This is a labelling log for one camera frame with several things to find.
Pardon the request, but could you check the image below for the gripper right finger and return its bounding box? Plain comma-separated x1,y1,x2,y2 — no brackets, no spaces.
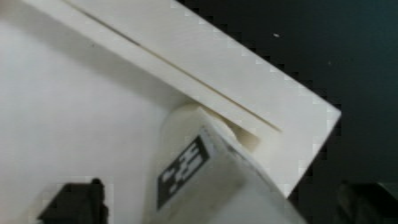
334,182,398,224

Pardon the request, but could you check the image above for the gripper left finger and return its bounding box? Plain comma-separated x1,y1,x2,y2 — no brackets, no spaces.
38,178,109,224

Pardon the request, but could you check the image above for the white square tabletop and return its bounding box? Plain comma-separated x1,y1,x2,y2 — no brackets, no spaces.
0,0,342,224

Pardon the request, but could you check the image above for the white leg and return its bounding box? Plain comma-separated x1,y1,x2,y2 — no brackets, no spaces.
144,104,308,224

